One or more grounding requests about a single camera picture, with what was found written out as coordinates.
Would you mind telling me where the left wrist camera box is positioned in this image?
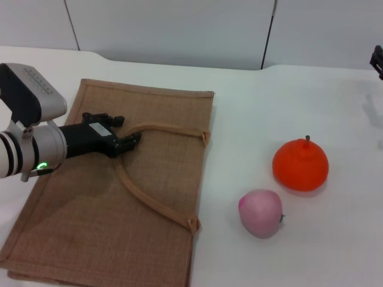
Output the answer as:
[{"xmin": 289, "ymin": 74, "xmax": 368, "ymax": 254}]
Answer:
[{"xmin": 0, "ymin": 62, "xmax": 68, "ymax": 129}]

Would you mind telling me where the brown jute handbag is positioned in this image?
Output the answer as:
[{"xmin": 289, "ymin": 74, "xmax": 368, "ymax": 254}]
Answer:
[{"xmin": 0, "ymin": 78, "xmax": 215, "ymax": 287}]

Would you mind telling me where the orange toy fruit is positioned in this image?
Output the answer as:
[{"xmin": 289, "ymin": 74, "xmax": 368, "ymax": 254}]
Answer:
[{"xmin": 272, "ymin": 135, "xmax": 330, "ymax": 193}]

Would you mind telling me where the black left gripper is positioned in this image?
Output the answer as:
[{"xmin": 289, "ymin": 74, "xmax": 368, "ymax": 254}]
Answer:
[{"xmin": 58, "ymin": 112, "xmax": 142, "ymax": 159}]

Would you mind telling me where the pink toy peach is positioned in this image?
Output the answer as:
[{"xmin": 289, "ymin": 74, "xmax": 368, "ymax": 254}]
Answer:
[{"xmin": 238, "ymin": 188, "xmax": 287, "ymax": 240}]

